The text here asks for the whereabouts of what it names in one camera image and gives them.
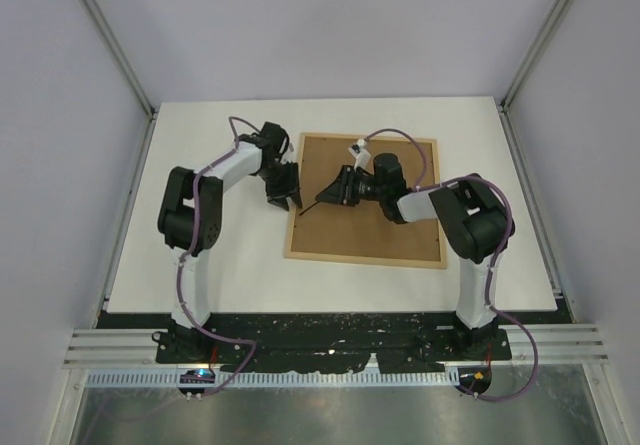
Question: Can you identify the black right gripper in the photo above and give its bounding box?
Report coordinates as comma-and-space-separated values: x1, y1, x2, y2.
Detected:
317, 165, 387, 206

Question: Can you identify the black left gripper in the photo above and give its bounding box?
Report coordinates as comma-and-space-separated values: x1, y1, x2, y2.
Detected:
259, 161, 303, 211

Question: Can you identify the red handled screwdriver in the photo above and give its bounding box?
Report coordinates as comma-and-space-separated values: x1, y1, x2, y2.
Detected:
299, 201, 321, 216

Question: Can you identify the wooden picture frame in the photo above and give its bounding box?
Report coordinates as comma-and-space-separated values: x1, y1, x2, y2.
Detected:
284, 132, 448, 270

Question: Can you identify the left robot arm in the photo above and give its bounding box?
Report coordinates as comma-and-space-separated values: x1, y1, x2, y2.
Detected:
157, 116, 302, 363

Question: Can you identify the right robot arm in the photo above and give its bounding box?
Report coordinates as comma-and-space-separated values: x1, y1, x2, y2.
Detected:
315, 153, 515, 359

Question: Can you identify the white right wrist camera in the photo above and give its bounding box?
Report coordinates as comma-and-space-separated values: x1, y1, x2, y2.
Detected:
348, 138, 371, 169

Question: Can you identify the black speckled base plate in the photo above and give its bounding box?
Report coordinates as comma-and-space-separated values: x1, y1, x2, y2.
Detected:
97, 308, 514, 374

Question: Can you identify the white slotted cable duct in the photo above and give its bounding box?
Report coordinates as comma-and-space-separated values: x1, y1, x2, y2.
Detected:
85, 368, 459, 389

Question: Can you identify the aluminium rail across front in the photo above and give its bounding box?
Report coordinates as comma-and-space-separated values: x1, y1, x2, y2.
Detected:
64, 324, 609, 374

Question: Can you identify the left aluminium corner post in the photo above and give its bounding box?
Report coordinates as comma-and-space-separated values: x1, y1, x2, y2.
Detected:
62, 0, 157, 119

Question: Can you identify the aluminium corner post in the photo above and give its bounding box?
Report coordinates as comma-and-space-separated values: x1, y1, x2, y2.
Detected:
498, 0, 594, 114
62, 0, 157, 119

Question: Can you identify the right aluminium corner post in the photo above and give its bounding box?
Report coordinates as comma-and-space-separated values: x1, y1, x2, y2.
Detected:
498, 0, 594, 114

